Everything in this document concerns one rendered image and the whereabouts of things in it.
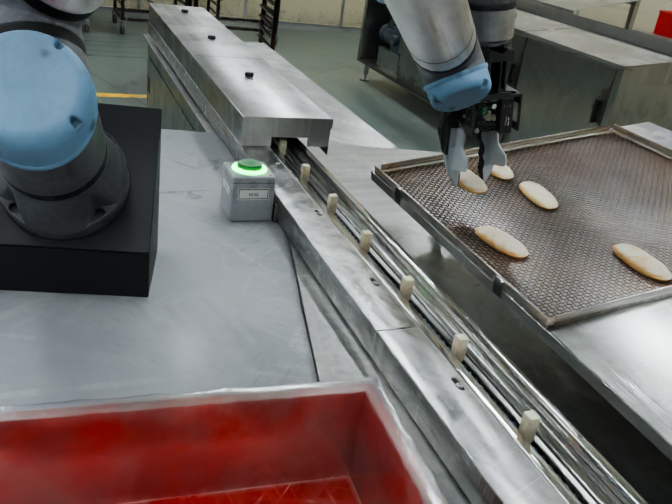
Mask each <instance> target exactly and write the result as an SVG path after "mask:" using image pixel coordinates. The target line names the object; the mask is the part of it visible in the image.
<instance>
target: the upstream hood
mask: <svg viewBox="0 0 672 504"><path fill-rule="evenodd" d="M149 21H150V23H151V24H152V26H153V27H154V28H155V30H156V31H157V32H158V34H159V35H160V36H161V38H162V39H163V40H164V42H165V43H166V44H167V46H168V47H169V48H170V50H171V51H172V52H173V54H174V55H175V57H176V58H177V59H178V61H179V62H180V63H181V65H182V66H183V67H184V69H185V70H186V71H187V73H188V74H189V75H190V77H191V78H192V79H193V81H194V82H195V83H196V85H197V86H198V88H199V89H200V90H201V92H202V93H203V94H204V96H205V97H206V98H207V100H208V101H209V102H210V104H211V105H212V106H213V108H214V109H215V110H216V112H217V113H218V115H219V116H220V117H221V119H222V120H223V121H224V123H225V124H226V125H227V127H228V128H229V129H230V131H231V132H232V133H233V135H234V136H235V137H236V139H237V140H238V141H239V143H240V144H241V146H271V137H290V138H307V146H306V147H319V148H320V149H321V150H322V151H323V152H324V153H325V154H326V155H327V153H328V146H329V138H330V131H331V129H332V127H333V119H332V118H331V117H330V116H329V115H327V114H326V113H325V112H324V111H323V110H322V109H321V108H319V107H318V106H317V105H316V104H315V103H314V102H312V101H311V100H310V99H309V98H308V97H307V96H305V95H304V94H303V93H302V92H301V91H300V90H298V89H297V88H296V87H295V86H294V85H293V84H291V83H290V82H289V81H288V80H287V79H286V78H284V77H283V76H282V75H281V74H280V73H279V72H277V71H276V70H275V69H274V68H273V67H272V66H270V65H269V64H268V63H267V62H266V61H265V60H264V59H262V58H261V57H260V56H259V55H258V54H257V53H255V52H254V51H253V50H252V49H251V48H250V47H248V46H247V45H246V44H245V43H244V42H243V41H241V40H240V39H239V38H238V37H237V36H236V35H234V34H233V33H232V32H231V31H230V30H229V29H227V28H226V27H225V26H224V25H223V24H222V23H220V22H219V21H218V20H217V19H216V18H215V17H213V16H212V15H211V14H210V13H209V12H208V11H206V10H205V9H204V8H202V7H190V6H179V5H167V4H156V3H149Z"/></svg>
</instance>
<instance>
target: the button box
mask: <svg viewBox="0 0 672 504"><path fill-rule="evenodd" d="M234 163H236V162H224V163H223V174H222V188H221V202H220V204H221V206H222V208H223V209H224V211H225V213H226V215H227V217H228V218H229V220H230V221H260V220H271V219H272V221H273V222H274V223H276V217H277V208H278V205H277V204H276V202H275V201H274V191H275V182H276V177H275V176H274V175H273V173H272V172H271V171H270V169H269V168H268V167H267V165H266V164H265V163H264V162H261V164H262V165H264V166H265V167H266V168H267V171H266V173H264V174H261V175H246V174H241V173H238V172H236V171H234V170H233V169H232V165H233V164H234Z"/></svg>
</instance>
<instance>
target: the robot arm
mask: <svg viewBox="0 0 672 504"><path fill-rule="evenodd" d="M103 1H104V0H0V202H1V204H2V206H3V207H4V209H5V210H6V211H7V213H8V214H9V216H10V217H11V218H12V219H13V220H14V221H15V222H16V223H17V224H18V225H19V226H21V227H22V228H23V229H25V230H26V231H28V232H30V233H32V234H34V235H37V236H40V237H43V238H47V239H53V240H71V239H78V238H82V237H85V236H88V235H91V234H93V233H95V232H97V231H99V230H100V229H102V228H104V227H105V226H106V225H108V224H109V223H110V222H111V221H112V220H113V219H114V218H115V217H116V216H117V215H118V213H119V212H120V210H121V209H122V207H123V205H124V203H125V201H126V199H127V196H128V192H129V185H130V176H129V170H128V165H127V161H126V158H125V155H124V153H123V151H122V149H121V147H120V146H119V144H118V143H117V142H116V140H115V139H114V138H113V137H112V136H111V135H110V134H109V133H108V132H107V131H105V130H104V129H103V126H102V122H101V118H100V114H99V110H98V101H97V94H96V90H95V86H94V83H93V80H92V76H91V71H90V67H89V62H88V58H87V52H86V48H85V44H84V39H83V34H82V25H83V23H84V22H85V20H86V19H87V18H88V17H90V16H91V15H92V14H93V13H94V12H95V11H96V10H97V9H98V8H99V7H100V6H101V4H102V3H103ZM377 1H378V2H379V3H382V4H386V6H387V8H388V10H389V12H390V14H391V16H392V18H393V20H394V22H395V24H396V25H397V27H398V29H399V31H400V33H401V35H402V37H403V39H404V41H405V43H406V45H407V47H408V49H409V51H410V53H411V55H412V57H413V60H414V62H415V64H416V66H417V68H418V70H419V72H420V75H421V78H422V81H423V84H424V87H423V89H424V91H426V93H427V95H428V98H429V101H430V103H431V105H432V107H433V108H434V109H436V110H438V111H441V114H440V117H439V121H438V136H439V141H440V146H441V151H442V153H443V158H444V162H445V166H446V170H447V173H448V175H449V177H450V179H451V181H452V183H453V185H454V186H455V187H457V186H458V185H459V179H460V171H461V172H466V170H467V167H468V158H467V156H466V153H465V150H464V144H465V142H466V138H467V134H468V135H469V136H471V137H474V134H476V136H477V139H478V140H479V143H480V147H479V151H478V156H479V164H478V166H477V168H478V172H479V176H480V178H481V179H482V180H483V181H484V182H486V180H487V178H488V177H489V175H490V173H491V171H492V169H493V166H494V165H497V166H502V167H503V166H505V165H506V162H507V158H506V154H505V152H504V151H503V149H502V147H501V146H500V143H499V135H500V134H503V133H510V132H511V128H513V129H514V130H516V131H519V124H520V115H521V105H522V95H523V94H522V93H521V92H519V91H517V90H515V89H513V88H512V87H510V86H508V85H506V84H507V73H508V62H509V61H513V60H514V59H515V49H513V48H511V46H512V40H511V38H513V36H514V26H515V18H516V17H517V12H516V6H517V0H377ZM514 101H515V102H517V103H518V111H517V121H516V120H514V119H513V108H514ZM457 120H458V121H457ZM459 123H460V124H461V125H463V126H464V127H465V128H463V127H460V128H459ZM466 133H467V134H466Z"/></svg>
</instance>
